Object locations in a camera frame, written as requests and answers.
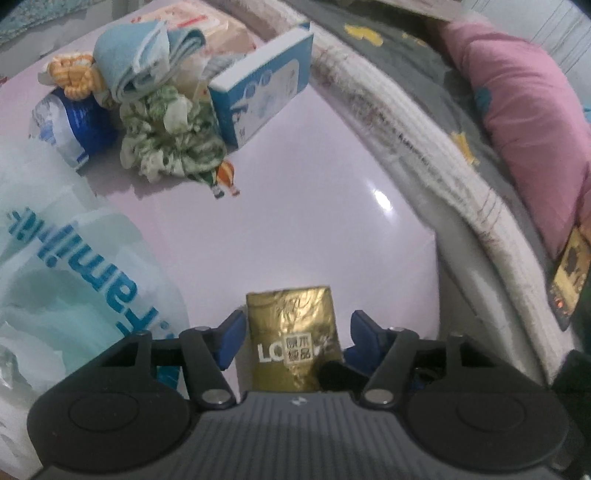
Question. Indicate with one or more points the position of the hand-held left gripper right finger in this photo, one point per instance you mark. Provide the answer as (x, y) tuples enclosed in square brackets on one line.
[(364, 337)]

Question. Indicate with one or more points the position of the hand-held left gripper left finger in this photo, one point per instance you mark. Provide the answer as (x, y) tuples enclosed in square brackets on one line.
[(233, 334)]

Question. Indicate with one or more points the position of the gold tissue pack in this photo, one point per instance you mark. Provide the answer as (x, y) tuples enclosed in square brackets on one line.
[(291, 323)]

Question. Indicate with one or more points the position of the green floral cloth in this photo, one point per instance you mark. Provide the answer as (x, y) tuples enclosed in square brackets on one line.
[(161, 134)]

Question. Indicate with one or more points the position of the white blue box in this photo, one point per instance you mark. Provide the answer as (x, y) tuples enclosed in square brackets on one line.
[(263, 87)]

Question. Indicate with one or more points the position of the light blue towel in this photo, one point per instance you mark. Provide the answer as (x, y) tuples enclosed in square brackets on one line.
[(134, 55)]

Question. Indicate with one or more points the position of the orange white knitted toy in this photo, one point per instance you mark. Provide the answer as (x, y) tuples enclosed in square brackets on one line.
[(76, 76)]

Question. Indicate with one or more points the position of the pink balloon-print table cover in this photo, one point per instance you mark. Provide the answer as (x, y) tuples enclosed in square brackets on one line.
[(300, 207)]

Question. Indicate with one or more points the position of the white plastic bag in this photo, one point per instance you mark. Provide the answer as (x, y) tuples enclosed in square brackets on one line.
[(69, 277)]

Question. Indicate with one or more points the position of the white rolled mat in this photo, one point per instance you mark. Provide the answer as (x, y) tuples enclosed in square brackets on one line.
[(415, 138)]

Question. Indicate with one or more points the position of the gold black card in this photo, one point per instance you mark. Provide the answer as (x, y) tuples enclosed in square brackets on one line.
[(570, 277)]

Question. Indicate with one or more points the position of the blue white plastic bottle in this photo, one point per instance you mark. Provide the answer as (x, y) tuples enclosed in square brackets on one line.
[(83, 124)]

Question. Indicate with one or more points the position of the pink pillow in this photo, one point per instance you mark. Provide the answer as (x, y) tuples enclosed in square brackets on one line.
[(517, 106)]

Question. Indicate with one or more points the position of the grey star-print blanket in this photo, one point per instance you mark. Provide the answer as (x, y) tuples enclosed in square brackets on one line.
[(415, 60)]

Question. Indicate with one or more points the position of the pink white tissue pack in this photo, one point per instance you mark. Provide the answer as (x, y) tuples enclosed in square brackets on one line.
[(207, 18)]

